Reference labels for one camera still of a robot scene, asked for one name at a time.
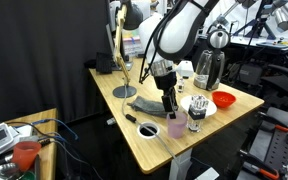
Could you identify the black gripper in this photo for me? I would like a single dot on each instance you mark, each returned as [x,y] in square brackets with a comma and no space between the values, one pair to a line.
[165,83]

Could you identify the translucent pink plastic cup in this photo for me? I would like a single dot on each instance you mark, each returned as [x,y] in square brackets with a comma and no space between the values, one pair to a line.
[177,128]

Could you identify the clear glass cup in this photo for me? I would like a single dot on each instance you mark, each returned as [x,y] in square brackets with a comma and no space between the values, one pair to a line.
[197,114]

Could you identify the orange plastic cup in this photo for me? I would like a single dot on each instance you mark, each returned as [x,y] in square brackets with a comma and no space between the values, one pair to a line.
[25,155]

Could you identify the small clear glass bottle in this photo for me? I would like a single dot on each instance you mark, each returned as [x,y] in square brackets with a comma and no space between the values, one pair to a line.
[181,86]

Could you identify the grey folded cloth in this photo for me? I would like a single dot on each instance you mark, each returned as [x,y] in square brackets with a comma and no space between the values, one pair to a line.
[147,106]

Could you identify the white ceramic bowl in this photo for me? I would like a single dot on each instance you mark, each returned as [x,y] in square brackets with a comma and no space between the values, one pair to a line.
[212,108]

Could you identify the orange plastic bowl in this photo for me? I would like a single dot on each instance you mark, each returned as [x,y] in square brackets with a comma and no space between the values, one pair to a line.
[224,99]

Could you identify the white plug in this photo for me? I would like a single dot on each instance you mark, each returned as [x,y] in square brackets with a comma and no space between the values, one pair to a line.
[110,121]

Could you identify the white desk leg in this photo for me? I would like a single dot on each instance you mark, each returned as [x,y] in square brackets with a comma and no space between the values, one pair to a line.
[180,166]

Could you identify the white box with coloured tape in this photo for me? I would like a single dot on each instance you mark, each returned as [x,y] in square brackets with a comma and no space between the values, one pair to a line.
[132,43]

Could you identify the small black box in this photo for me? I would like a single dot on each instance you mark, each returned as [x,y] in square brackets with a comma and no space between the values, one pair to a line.
[103,62]

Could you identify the white floor plate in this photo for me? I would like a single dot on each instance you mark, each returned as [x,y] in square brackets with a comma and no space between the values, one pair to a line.
[207,175]

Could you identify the wooden desk lamp grey head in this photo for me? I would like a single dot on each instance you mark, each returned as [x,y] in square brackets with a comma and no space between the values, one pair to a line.
[132,16]

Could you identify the white work table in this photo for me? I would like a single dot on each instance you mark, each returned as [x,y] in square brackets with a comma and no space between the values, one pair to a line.
[250,41]

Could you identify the black office chair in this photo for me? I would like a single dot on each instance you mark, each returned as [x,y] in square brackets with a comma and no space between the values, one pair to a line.
[282,81]

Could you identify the black perforated board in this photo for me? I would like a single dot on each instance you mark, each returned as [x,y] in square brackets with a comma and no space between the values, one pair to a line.
[280,148]

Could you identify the black tripod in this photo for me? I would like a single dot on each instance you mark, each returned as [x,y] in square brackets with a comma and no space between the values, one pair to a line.
[260,16]

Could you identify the wooden side table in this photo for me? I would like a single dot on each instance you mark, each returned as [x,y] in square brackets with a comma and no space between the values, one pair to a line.
[49,146]

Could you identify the black backdrop curtain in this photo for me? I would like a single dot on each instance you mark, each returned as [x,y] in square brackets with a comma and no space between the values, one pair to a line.
[40,53]

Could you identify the silver studio light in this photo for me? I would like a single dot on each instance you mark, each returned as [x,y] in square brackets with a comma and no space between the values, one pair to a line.
[285,18]

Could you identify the white meter with screen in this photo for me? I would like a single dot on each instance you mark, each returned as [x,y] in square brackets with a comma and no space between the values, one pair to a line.
[0,136]

